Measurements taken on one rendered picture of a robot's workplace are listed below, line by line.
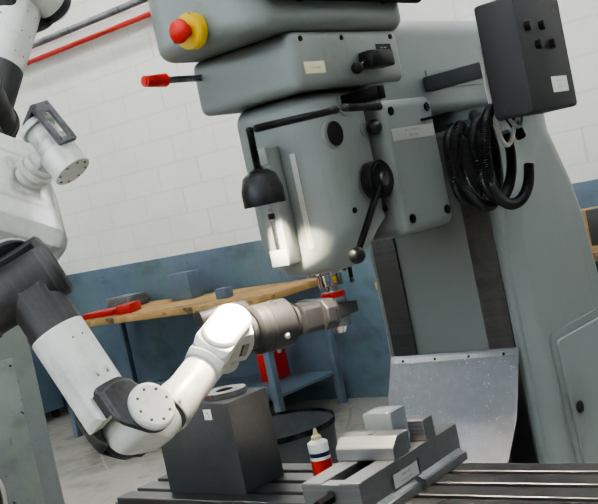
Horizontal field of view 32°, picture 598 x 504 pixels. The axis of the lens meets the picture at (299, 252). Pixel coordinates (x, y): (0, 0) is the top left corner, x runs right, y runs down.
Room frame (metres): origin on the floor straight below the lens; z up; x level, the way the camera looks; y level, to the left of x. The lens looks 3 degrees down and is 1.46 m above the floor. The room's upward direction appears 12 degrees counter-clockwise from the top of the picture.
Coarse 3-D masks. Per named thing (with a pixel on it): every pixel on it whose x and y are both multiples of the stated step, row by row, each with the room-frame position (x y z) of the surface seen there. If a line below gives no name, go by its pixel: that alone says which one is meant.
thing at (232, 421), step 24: (240, 384) 2.14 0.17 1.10; (216, 408) 2.06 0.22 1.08; (240, 408) 2.06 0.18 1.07; (264, 408) 2.11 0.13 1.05; (192, 432) 2.11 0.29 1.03; (216, 432) 2.06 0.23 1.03; (240, 432) 2.05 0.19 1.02; (264, 432) 2.10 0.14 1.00; (168, 456) 2.16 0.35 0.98; (192, 456) 2.12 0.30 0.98; (216, 456) 2.07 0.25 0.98; (240, 456) 2.04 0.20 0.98; (264, 456) 2.09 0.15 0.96; (168, 480) 2.17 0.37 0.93; (192, 480) 2.13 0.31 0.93; (216, 480) 2.08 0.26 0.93; (240, 480) 2.04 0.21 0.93; (264, 480) 2.08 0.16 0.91
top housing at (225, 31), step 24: (168, 0) 1.80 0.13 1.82; (192, 0) 1.76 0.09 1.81; (216, 0) 1.73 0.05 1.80; (240, 0) 1.71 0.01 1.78; (264, 0) 1.72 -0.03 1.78; (288, 0) 1.76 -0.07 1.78; (312, 0) 1.81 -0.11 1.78; (168, 24) 1.81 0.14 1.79; (216, 24) 1.74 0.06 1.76; (240, 24) 1.72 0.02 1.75; (264, 24) 1.72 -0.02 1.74; (288, 24) 1.76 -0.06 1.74; (312, 24) 1.82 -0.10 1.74; (336, 24) 1.87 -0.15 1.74; (360, 24) 1.93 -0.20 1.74; (384, 24) 1.99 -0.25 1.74; (168, 48) 1.81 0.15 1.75; (216, 48) 1.80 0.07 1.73
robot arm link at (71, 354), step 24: (48, 336) 1.60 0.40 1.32; (72, 336) 1.60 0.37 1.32; (48, 360) 1.60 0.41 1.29; (72, 360) 1.59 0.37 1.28; (96, 360) 1.60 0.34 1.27; (72, 384) 1.58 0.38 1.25; (96, 384) 1.58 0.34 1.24; (120, 384) 1.59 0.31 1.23; (144, 384) 1.60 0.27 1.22; (72, 408) 1.60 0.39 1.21; (96, 408) 1.57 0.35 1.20; (120, 408) 1.56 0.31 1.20; (144, 408) 1.57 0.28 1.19; (168, 408) 1.59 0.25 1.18; (96, 432) 1.61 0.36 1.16
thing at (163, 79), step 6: (144, 78) 1.79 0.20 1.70; (150, 78) 1.80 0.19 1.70; (156, 78) 1.81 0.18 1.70; (162, 78) 1.82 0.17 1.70; (168, 78) 1.83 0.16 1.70; (174, 78) 1.85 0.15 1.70; (180, 78) 1.86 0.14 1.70; (186, 78) 1.87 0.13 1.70; (192, 78) 1.88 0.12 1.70; (198, 78) 1.89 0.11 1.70; (144, 84) 1.80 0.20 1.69; (150, 84) 1.80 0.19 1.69; (156, 84) 1.81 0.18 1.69; (162, 84) 1.82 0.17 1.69; (168, 84) 1.83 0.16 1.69
